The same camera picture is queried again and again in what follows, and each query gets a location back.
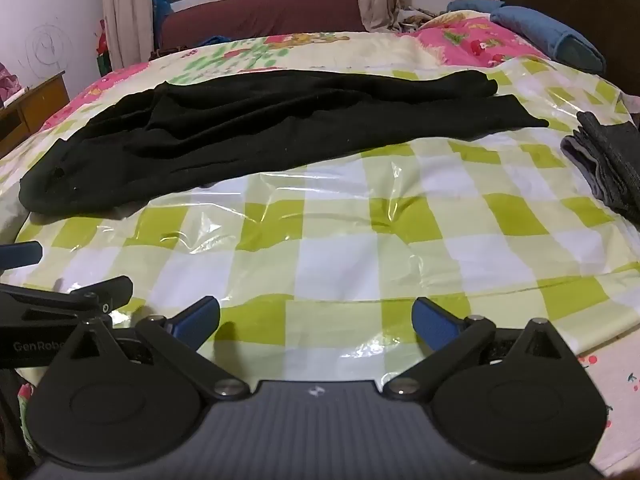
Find black pants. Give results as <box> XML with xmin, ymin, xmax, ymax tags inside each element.
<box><xmin>19</xmin><ymin>69</ymin><xmax>551</xmax><ymax>217</ymax></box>

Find wooden cabinet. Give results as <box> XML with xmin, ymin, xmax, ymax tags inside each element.
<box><xmin>0</xmin><ymin>71</ymin><xmax>71</xmax><ymax>158</ymax></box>

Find small blue pillow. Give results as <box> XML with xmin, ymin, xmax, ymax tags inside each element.
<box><xmin>446</xmin><ymin>0</ymin><xmax>507</xmax><ymax>13</ymax></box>

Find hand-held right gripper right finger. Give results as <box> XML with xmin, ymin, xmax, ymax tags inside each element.
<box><xmin>382</xmin><ymin>296</ymin><xmax>583</xmax><ymax>401</ymax></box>

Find large blue pillow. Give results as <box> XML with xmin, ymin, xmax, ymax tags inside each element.
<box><xmin>492</xmin><ymin>5</ymin><xmax>607</xmax><ymax>75</ymax></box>

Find white printed bedsheet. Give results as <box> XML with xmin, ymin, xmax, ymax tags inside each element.
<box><xmin>575</xmin><ymin>340</ymin><xmax>640</xmax><ymax>476</ymax></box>

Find folded grey pants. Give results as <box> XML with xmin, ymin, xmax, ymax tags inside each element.
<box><xmin>560</xmin><ymin>111</ymin><xmax>640</xmax><ymax>226</ymax></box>

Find pink cloth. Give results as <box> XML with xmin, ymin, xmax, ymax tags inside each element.
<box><xmin>0</xmin><ymin>61</ymin><xmax>23</xmax><ymax>108</ymax></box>

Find red and green bag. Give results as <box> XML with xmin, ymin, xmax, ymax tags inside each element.
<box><xmin>96</xmin><ymin>19</ymin><xmax>115</xmax><ymax>77</ymax></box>

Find blue bag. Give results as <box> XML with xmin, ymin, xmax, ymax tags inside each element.
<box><xmin>151</xmin><ymin>0</ymin><xmax>175</xmax><ymax>41</ymax></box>

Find maroon sofa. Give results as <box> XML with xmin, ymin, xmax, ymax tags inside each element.
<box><xmin>159</xmin><ymin>0</ymin><xmax>368</xmax><ymax>51</ymax></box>

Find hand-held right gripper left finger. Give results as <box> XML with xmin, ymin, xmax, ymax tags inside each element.
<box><xmin>50</xmin><ymin>296</ymin><xmax>250</xmax><ymax>402</ymax></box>

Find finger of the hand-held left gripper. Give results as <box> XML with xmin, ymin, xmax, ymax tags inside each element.
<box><xmin>0</xmin><ymin>276</ymin><xmax>134</xmax><ymax>329</ymax></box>
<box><xmin>0</xmin><ymin>241</ymin><xmax>43</xmax><ymax>273</ymax></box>

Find pink floral printed blanket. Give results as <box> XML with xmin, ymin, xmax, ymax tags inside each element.
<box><xmin>0</xmin><ymin>10</ymin><xmax>551</xmax><ymax>186</ymax></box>

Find green checked plastic sheet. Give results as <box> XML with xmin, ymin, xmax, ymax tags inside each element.
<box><xmin>0</xmin><ymin>55</ymin><xmax>640</xmax><ymax>381</ymax></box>

